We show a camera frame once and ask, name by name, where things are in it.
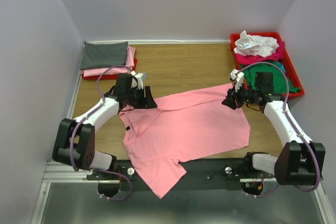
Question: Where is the red plastic bin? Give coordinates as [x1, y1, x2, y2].
[230, 31, 305, 99]

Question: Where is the green t shirt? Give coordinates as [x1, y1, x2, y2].
[243, 61, 287, 93]

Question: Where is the blue t shirt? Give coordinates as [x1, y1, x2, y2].
[275, 62, 286, 73]

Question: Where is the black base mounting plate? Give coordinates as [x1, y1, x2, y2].
[86, 158, 272, 194]

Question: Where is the folded red t shirt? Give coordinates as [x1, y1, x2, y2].
[81, 67, 131, 80]

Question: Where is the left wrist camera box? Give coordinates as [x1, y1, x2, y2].
[131, 71, 147, 89]

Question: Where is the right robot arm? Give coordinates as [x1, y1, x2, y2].
[222, 69, 326, 191]

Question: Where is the light pink t shirt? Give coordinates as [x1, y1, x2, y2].
[120, 84, 250, 198]

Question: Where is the folded grey t shirt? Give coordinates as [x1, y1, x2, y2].
[80, 42, 128, 70]

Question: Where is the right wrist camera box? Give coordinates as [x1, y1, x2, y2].
[229, 69, 244, 92]

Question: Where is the aluminium frame rail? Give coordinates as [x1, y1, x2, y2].
[33, 41, 335, 223]

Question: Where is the folded pink t shirt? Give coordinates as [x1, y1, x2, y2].
[82, 45, 136, 78]

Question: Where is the magenta t shirt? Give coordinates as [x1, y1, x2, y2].
[234, 41, 285, 66]

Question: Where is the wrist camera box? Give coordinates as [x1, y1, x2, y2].
[229, 69, 244, 92]
[131, 71, 147, 89]

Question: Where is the white t shirt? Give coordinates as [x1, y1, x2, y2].
[234, 30, 279, 57]

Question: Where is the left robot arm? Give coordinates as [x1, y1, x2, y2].
[52, 72, 157, 172]

